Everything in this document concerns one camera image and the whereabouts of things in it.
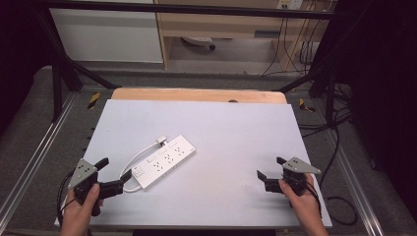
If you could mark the yellow black tape strip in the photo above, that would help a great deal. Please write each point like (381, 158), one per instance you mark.
(94, 100)
(305, 105)

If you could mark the white wall outlet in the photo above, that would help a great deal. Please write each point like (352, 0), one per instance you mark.
(289, 4)

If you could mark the black metal frame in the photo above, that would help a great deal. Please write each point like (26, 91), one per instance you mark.
(196, 10)

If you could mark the person's right hand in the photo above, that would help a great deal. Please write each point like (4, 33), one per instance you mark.
(303, 205)

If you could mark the wooden board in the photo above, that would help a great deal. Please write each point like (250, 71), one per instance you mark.
(196, 95)

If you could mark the person's left hand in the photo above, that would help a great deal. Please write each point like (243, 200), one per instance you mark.
(78, 213)

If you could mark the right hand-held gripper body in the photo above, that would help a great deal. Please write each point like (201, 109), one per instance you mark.
(295, 170)

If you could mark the white cabinet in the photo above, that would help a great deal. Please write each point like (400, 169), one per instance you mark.
(105, 36)

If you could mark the wooden desk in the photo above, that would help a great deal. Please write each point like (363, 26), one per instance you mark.
(223, 24)

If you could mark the aluminium rail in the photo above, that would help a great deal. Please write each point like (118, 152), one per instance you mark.
(39, 150)
(352, 183)

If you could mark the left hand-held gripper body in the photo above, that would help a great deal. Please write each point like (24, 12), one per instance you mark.
(82, 173)

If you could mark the white chair base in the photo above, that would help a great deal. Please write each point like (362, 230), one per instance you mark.
(198, 41)

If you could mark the white power strip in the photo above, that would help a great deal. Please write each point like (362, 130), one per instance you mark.
(163, 162)

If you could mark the white power plug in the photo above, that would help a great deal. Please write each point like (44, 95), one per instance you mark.
(161, 140)

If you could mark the black curtain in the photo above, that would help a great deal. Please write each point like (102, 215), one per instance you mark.
(380, 98)
(19, 59)

